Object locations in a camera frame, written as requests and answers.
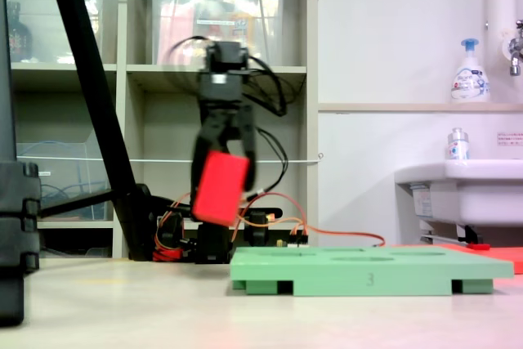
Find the large clear storage bin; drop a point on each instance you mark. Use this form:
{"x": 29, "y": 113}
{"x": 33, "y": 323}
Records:
{"x": 184, "y": 22}

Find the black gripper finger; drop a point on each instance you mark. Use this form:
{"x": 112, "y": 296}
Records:
{"x": 206, "y": 132}
{"x": 248, "y": 136}

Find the dark round bottle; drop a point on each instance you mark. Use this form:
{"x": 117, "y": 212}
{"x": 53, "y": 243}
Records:
{"x": 18, "y": 40}

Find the white blue soap pump bottle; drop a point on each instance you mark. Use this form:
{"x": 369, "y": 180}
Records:
{"x": 469, "y": 79}

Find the white sink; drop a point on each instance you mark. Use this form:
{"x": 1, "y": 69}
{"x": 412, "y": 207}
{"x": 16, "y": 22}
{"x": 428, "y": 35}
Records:
{"x": 478, "y": 195}

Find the clear bin with bottles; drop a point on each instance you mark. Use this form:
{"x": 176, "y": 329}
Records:
{"x": 45, "y": 26}

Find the small silver-capped bottle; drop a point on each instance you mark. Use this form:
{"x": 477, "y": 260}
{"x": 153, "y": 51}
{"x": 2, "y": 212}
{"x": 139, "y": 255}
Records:
{"x": 458, "y": 146}

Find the black table clamp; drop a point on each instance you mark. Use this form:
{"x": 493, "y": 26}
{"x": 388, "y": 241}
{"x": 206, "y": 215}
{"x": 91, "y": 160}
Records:
{"x": 258, "y": 226}

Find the green shape board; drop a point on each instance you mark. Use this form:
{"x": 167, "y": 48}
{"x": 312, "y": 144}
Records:
{"x": 347, "y": 273}

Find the beige shelf unit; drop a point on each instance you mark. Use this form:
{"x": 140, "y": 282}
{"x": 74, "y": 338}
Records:
{"x": 163, "y": 79}

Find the pink-capped bottle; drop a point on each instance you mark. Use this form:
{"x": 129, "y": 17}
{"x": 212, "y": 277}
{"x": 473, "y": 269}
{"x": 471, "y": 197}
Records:
{"x": 242, "y": 18}

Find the dark grey vertical panel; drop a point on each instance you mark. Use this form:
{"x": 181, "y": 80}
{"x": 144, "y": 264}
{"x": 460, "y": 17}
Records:
{"x": 6, "y": 79}

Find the black tripod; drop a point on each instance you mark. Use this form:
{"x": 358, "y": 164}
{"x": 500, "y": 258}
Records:
{"x": 88, "y": 75}

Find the small circuit board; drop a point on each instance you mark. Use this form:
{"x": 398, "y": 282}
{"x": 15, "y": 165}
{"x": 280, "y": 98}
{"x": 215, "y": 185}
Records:
{"x": 296, "y": 242}

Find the metal faucet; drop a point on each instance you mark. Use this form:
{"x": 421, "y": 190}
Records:
{"x": 515, "y": 48}

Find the notched black stack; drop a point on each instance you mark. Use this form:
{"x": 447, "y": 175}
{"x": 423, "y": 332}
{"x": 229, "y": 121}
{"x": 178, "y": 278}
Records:
{"x": 18, "y": 218}

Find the red square block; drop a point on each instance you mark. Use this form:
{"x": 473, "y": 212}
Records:
{"x": 220, "y": 189}

